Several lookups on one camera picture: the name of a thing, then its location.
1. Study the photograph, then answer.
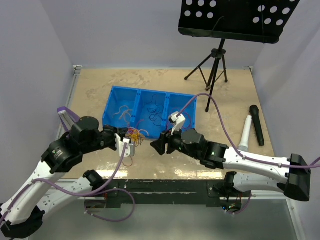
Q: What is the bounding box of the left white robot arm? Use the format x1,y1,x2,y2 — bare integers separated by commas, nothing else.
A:
0,116,134,239

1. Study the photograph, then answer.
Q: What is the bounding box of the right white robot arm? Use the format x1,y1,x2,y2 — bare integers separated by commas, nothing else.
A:
150,128,311,202

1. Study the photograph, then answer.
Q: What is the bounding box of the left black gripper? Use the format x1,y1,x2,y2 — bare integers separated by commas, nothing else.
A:
82,124,129,154

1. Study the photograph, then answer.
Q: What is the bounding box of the blue three-compartment plastic bin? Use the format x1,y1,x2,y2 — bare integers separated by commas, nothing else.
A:
102,86,193,139

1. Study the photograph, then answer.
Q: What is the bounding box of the white microphone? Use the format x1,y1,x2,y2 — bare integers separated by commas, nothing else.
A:
238,115,252,152

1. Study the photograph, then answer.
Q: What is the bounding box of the purple metronome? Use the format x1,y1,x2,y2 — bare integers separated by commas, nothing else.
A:
57,106,80,132

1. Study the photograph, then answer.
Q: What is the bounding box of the black microphone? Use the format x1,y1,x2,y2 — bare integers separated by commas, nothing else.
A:
249,105,265,147

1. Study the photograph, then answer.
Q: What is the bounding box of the dark purple wire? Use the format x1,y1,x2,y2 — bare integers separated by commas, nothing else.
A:
146,94,165,127

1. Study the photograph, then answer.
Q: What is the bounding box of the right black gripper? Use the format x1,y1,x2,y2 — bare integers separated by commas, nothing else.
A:
150,123,201,160

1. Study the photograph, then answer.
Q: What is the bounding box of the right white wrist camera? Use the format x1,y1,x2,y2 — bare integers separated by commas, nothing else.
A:
168,111,186,135

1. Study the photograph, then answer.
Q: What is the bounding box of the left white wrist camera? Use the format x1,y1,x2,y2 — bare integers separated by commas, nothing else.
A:
115,133,135,158

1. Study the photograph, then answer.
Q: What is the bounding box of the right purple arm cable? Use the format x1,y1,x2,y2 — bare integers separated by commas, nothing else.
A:
176,92,320,169

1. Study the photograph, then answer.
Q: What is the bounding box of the red yellow wire bundle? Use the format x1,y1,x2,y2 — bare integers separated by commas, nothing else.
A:
124,119,151,147

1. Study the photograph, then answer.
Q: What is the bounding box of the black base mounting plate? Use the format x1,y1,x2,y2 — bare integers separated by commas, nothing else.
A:
74,178,253,209

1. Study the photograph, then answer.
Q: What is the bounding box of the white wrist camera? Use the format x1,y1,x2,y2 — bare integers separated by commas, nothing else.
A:
168,111,186,135
115,133,135,158

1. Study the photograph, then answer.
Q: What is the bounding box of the black music stand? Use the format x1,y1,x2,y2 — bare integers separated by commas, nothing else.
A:
177,0,302,113

